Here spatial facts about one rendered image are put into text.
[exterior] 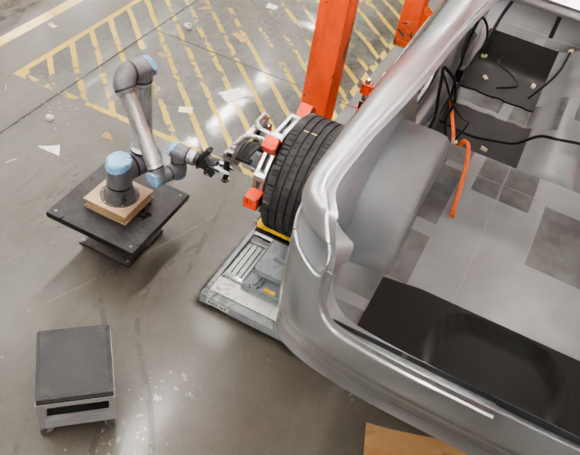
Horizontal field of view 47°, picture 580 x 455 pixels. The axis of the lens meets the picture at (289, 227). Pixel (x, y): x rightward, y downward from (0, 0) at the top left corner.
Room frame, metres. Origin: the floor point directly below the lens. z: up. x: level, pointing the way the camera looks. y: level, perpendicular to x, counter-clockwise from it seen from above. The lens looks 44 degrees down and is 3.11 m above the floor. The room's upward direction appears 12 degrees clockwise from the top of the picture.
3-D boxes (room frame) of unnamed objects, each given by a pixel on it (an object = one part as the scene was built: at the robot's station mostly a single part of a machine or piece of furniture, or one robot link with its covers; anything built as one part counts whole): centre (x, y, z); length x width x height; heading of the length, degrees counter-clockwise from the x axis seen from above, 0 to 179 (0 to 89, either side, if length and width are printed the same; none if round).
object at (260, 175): (2.80, 0.12, 0.85); 0.54 x 0.07 x 0.54; 162
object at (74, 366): (1.69, 0.88, 0.17); 0.43 x 0.36 x 0.34; 22
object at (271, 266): (2.74, -0.05, 0.32); 0.40 x 0.30 x 0.28; 162
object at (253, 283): (2.71, -0.04, 0.13); 0.50 x 0.36 x 0.10; 162
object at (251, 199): (2.50, 0.21, 0.85); 0.09 x 0.08 x 0.07; 162
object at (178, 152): (2.80, 0.67, 0.81); 0.12 x 0.09 x 0.10; 72
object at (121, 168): (2.84, 1.02, 0.55); 0.17 x 0.15 x 0.18; 145
